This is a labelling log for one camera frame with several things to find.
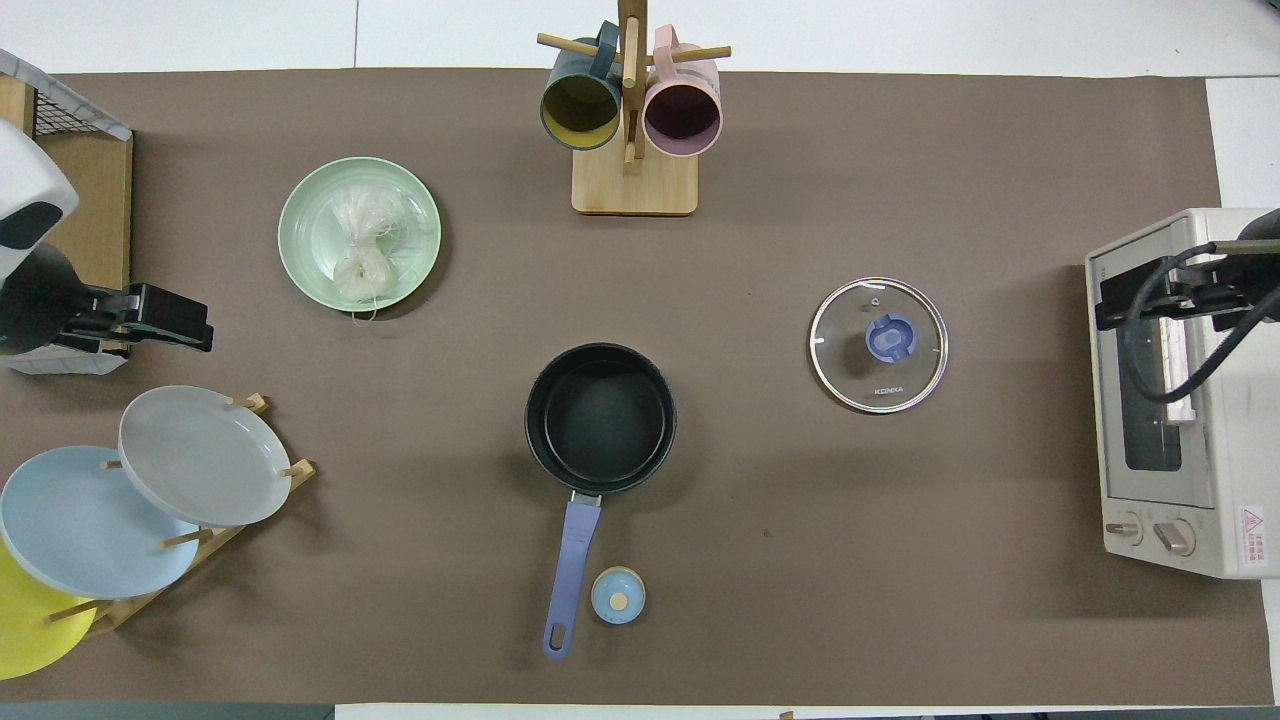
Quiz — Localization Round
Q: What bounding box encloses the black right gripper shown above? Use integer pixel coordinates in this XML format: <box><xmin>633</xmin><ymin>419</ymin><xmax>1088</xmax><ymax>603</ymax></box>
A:
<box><xmin>1094</xmin><ymin>238</ymin><xmax>1253</xmax><ymax>333</ymax></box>

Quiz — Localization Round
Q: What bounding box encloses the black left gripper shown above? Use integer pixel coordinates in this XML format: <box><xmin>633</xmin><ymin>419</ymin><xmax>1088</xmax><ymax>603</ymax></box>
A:
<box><xmin>60</xmin><ymin>284</ymin><xmax>216</xmax><ymax>354</ymax></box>

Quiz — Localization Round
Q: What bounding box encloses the translucent white vermicelli bundle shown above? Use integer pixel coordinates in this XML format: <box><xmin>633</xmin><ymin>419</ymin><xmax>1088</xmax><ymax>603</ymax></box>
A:
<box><xmin>330</xmin><ymin>183</ymin><xmax>413</xmax><ymax>324</ymax></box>

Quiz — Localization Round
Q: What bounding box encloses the glass lid with blue knob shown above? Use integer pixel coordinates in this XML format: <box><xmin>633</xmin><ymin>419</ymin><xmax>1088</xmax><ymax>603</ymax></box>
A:
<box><xmin>808</xmin><ymin>276</ymin><xmax>949</xmax><ymax>415</ymax></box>

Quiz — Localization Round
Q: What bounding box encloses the grey plate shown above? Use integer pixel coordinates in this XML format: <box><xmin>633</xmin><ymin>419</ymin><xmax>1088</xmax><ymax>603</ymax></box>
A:
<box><xmin>118</xmin><ymin>385</ymin><xmax>293</xmax><ymax>528</ymax></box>

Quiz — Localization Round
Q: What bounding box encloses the light green plate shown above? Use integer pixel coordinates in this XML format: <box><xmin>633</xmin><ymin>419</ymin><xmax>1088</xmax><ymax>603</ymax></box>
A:
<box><xmin>277</xmin><ymin>156</ymin><xmax>442</xmax><ymax>313</ymax></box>

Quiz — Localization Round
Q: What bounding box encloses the wooden plate rack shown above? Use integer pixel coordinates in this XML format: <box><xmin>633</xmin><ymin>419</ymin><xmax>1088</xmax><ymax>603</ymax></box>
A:
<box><xmin>45</xmin><ymin>393</ymin><xmax>317</xmax><ymax>637</ymax></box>

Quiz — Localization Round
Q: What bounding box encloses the light blue plate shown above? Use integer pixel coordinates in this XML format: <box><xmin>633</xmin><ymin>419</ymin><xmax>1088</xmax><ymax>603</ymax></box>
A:
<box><xmin>0</xmin><ymin>445</ymin><xmax>201</xmax><ymax>600</ymax></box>

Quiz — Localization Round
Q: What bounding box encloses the yellow plate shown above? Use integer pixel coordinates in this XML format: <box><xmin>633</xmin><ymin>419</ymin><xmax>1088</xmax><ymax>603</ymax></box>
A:
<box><xmin>0</xmin><ymin>540</ymin><xmax>98</xmax><ymax>681</ymax></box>

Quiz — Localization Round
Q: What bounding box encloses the cream toaster oven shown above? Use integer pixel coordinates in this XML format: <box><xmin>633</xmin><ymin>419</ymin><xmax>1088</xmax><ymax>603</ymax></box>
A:
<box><xmin>1085</xmin><ymin>207</ymin><xmax>1280</xmax><ymax>580</ymax></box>

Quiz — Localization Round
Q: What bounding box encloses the brown table mat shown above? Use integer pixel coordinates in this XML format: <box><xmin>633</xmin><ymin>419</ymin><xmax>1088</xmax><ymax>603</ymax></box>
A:
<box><xmin>0</xmin><ymin>68</ymin><xmax>1276</xmax><ymax>706</ymax></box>

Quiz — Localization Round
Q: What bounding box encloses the dark teal mug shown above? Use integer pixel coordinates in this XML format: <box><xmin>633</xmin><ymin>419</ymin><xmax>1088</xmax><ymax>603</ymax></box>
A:
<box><xmin>539</xmin><ymin>22</ymin><xmax>624</xmax><ymax>152</ymax></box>

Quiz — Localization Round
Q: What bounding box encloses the wooden mug tree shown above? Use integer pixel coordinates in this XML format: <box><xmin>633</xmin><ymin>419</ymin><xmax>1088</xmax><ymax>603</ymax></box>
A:
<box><xmin>536</xmin><ymin>0</ymin><xmax>733</xmax><ymax>217</ymax></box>

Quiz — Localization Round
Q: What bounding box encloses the pink mug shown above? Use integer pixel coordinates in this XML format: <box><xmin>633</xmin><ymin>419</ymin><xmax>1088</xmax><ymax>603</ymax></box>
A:
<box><xmin>642</xmin><ymin>25</ymin><xmax>723</xmax><ymax>158</ymax></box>

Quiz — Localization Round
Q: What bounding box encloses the small blue jar cork lid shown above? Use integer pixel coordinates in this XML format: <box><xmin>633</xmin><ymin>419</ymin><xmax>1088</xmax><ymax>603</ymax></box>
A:
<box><xmin>590</xmin><ymin>566</ymin><xmax>647</xmax><ymax>626</ymax></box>

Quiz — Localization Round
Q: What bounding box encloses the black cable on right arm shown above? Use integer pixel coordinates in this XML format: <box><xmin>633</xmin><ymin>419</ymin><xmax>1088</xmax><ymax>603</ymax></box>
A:
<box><xmin>1120</xmin><ymin>243</ymin><xmax>1280</xmax><ymax>405</ymax></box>

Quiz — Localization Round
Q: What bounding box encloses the wooden box with wire basket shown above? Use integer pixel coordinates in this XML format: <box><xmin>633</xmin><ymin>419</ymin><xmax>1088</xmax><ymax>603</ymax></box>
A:
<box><xmin>0</xmin><ymin>48</ymin><xmax>134</xmax><ymax>377</ymax></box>

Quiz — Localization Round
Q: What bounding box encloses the black pot with blue handle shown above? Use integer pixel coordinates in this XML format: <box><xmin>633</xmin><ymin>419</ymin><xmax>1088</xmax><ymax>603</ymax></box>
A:
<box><xmin>524</xmin><ymin>343</ymin><xmax>678</xmax><ymax>661</ymax></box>

